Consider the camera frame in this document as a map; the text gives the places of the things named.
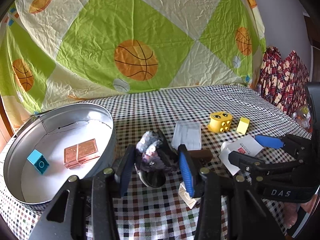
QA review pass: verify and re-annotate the white cardboard box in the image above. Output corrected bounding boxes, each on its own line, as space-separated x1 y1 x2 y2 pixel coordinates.
219 135 263 176

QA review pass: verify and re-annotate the white toy block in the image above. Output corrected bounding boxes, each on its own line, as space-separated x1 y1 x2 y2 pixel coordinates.
178 182 201 209

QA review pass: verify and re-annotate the small yellow block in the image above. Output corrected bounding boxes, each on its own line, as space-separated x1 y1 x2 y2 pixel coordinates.
236 117 250 135

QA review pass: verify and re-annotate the clear plastic box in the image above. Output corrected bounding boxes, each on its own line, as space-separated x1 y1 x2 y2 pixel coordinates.
171 120 202 151

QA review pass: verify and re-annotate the copper rectangular box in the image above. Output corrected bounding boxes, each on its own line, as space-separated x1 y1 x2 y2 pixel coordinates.
63 139 100 168

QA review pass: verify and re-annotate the yellow face toy block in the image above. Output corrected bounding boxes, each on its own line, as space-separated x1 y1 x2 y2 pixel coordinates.
207 112 233 133

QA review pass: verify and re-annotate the round metal tin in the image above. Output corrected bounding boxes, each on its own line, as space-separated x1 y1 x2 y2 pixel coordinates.
2 103 116 210

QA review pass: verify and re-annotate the blue toy block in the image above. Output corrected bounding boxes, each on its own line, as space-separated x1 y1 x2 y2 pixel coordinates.
27 150 49 175

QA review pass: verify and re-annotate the right hand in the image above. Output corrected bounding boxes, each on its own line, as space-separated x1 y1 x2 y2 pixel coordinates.
284 195 317 229

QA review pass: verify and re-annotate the checkered tablecloth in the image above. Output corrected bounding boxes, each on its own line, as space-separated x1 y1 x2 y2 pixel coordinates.
94 86 311 239

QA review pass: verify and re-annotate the red plaid bear cloth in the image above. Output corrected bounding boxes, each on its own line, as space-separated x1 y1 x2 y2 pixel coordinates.
256 47 309 115

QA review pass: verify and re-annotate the wooden door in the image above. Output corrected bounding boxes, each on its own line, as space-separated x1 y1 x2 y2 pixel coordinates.
0 99 14 151

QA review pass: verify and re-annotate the basketball pattern sheet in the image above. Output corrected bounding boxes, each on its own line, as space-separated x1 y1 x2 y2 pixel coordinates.
1 0 266 129

